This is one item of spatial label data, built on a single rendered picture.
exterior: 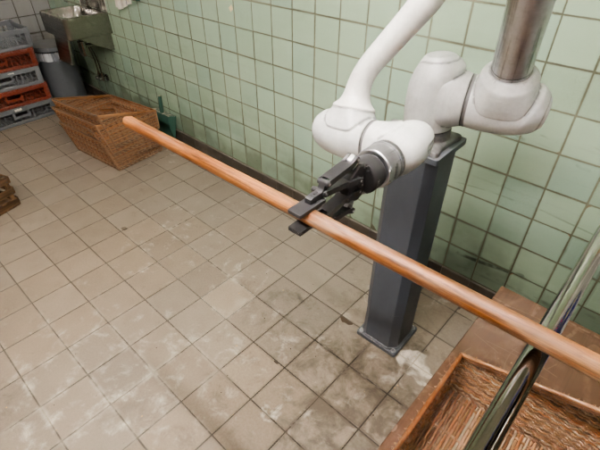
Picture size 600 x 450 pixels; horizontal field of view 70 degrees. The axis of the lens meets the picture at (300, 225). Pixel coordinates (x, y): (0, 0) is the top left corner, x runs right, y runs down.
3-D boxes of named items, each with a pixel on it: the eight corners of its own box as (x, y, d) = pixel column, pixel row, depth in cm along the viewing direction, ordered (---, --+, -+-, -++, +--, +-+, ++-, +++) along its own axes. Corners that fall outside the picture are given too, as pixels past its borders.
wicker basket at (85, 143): (111, 176, 313) (100, 141, 296) (69, 154, 340) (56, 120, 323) (164, 150, 344) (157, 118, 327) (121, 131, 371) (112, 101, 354)
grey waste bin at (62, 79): (96, 101, 424) (79, 42, 390) (59, 112, 403) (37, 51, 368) (79, 91, 444) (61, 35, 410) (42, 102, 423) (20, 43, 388)
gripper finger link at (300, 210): (326, 202, 77) (326, 198, 77) (300, 220, 73) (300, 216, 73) (313, 195, 79) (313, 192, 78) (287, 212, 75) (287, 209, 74)
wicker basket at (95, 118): (107, 154, 302) (95, 116, 285) (62, 133, 327) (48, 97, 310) (162, 129, 334) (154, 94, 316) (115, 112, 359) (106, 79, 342)
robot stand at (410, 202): (380, 308, 215) (412, 120, 153) (417, 330, 204) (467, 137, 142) (355, 333, 203) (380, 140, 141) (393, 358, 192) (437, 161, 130)
